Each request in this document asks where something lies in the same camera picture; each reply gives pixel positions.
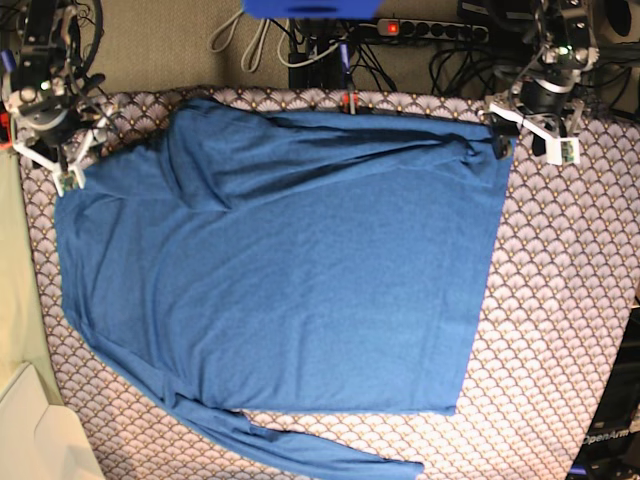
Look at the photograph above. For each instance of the red black table clamp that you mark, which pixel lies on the red black table clamp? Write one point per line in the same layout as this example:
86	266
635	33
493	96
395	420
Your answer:
350	102

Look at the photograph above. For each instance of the blue handled clamp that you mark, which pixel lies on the blue handled clamp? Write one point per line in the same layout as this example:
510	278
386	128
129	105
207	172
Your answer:
10	66

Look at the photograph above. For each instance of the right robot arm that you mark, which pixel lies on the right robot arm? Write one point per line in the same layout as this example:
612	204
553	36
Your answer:
48	114

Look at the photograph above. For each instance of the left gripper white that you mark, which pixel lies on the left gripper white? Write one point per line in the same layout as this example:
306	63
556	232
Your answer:
562	145

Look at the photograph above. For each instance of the fan-patterned table cloth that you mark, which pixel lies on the fan-patterned table cloth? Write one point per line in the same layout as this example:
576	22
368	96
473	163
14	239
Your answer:
559	295

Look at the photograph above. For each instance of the black OpenArm case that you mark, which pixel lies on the black OpenArm case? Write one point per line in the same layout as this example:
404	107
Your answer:
610	449

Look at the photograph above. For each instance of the white plastic bin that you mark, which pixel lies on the white plastic bin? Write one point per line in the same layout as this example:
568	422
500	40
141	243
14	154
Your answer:
40	440

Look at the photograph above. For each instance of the blue T-shirt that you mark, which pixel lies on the blue T-shirt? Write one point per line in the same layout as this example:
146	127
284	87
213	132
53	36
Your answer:
296	262

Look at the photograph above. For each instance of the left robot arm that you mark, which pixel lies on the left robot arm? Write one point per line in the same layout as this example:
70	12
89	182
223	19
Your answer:
540	98

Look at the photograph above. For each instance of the blue box overhead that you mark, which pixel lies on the blue box overhead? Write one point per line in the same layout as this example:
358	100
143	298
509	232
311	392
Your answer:
303	9

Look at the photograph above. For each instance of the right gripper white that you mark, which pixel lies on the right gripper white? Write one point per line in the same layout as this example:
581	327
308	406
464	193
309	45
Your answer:
59	153

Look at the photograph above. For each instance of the white power strip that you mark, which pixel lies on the white power strip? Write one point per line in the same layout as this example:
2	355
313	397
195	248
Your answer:
430	30

